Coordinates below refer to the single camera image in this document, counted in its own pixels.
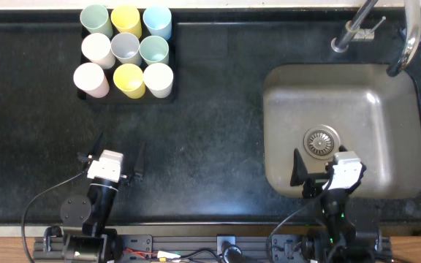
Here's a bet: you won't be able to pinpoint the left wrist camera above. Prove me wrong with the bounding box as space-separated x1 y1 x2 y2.
86 149 124 183

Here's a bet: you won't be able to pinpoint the yellow cup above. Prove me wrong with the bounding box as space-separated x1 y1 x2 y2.
113 63 147 100
110 4 143 39

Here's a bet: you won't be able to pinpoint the black cable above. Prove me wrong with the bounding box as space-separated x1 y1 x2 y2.
266 164 336 262
20 170 88 263

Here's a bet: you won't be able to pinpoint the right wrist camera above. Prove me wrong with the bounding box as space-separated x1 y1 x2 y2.
322 150 364 191

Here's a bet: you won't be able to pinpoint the pink cup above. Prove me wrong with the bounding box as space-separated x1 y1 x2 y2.
72 61 110 99

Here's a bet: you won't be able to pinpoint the black tray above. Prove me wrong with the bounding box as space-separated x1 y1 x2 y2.
77 7 178 104

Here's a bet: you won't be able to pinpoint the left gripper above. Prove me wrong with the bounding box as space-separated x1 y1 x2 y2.
77 131 147 186

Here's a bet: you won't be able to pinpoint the steel tap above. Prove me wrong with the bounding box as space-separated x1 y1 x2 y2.
330 0 421 78

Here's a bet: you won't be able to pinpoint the steel sink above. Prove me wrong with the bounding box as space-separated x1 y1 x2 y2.
262 64 421 200

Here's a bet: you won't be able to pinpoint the white cup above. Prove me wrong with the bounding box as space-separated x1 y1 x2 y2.
80 32 116 70
143 62 175 99

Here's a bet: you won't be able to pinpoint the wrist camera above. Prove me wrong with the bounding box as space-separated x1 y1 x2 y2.
322 150 364 191
86 149 124 183

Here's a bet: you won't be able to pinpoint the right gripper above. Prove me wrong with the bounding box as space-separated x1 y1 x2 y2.
289 145 349 188

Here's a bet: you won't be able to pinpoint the mounting rail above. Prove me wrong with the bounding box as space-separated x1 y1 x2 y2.
31 233 393 263

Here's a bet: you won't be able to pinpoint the blue cup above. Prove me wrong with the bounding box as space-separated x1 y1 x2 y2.
142 4 172 41

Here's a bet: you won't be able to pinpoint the grey cup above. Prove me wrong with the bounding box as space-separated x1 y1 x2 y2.
110 31 143 66

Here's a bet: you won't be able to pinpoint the green cup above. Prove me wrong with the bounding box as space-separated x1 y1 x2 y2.
139 34 170 66
79 4 114 39

